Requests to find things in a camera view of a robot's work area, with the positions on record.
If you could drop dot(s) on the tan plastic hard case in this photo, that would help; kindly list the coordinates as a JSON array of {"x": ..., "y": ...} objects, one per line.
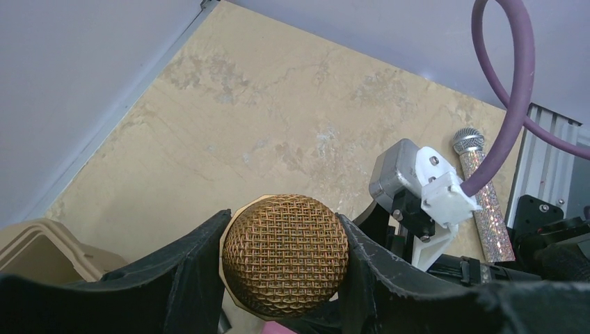
[{"x": 47, "y": 252}]

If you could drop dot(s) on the aluminium frame rail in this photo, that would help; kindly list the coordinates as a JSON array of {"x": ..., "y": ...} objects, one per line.
[{"x": 543, "y": 171}]

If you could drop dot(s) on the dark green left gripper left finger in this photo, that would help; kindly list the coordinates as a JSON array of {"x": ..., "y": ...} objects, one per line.
[{"x": 176, "y": 289}]

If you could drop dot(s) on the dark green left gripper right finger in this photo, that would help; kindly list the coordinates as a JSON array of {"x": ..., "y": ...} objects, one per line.
[{"x": 382, "y": 293}]

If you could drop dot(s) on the silver mesh glitter microphone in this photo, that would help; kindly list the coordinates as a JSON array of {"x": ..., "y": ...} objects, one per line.
[{"x": 496, "y": 245}]

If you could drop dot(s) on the gold microphone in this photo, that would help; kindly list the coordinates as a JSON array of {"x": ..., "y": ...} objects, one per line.
[{"x": 283, "y": 255}]

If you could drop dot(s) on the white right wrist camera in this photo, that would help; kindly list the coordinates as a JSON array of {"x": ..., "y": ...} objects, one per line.
[{"x": 420, "y": 189}]

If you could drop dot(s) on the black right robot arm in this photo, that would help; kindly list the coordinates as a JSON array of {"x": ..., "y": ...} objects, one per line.
[{"x": 558, "y": 252}]

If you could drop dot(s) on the pink microphone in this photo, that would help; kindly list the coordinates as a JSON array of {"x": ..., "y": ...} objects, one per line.
[{"x": 272, "y": 327}]

